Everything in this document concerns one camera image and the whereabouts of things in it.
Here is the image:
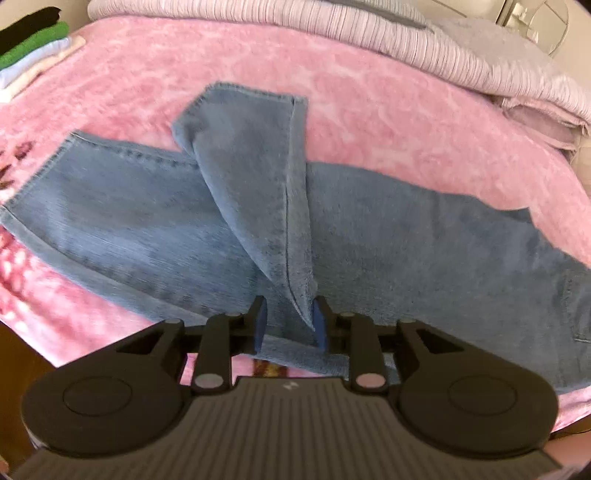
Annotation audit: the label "grey small pillow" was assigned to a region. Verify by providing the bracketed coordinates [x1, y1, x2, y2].
[325, 0, 427, 30]

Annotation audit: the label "light blue folded garment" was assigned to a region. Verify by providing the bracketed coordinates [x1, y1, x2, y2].
[0, 37, 71, 89]

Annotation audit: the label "pink folded pillowcases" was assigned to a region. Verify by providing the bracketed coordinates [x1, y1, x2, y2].
[492, 96, 590, 155]

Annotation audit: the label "green folded garment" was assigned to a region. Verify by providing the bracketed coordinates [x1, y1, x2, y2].
[0, 21, 69, 69]

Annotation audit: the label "pink floral blanket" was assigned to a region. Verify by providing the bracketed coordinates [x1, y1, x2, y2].
[0, 15, 591, 434]

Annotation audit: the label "blue denim jeans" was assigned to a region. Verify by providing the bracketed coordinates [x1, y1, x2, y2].
[1, 83, 590, 393]

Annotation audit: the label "striped lilac folded quilt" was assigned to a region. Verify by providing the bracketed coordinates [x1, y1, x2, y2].
[87, 1, 590, 123]

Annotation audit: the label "round wall mirror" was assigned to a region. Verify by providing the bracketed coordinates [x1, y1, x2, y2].
[497, 0, 569, 56]

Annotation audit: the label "black folded garment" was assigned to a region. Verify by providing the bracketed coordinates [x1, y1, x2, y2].
[0, 6, 61, 54]

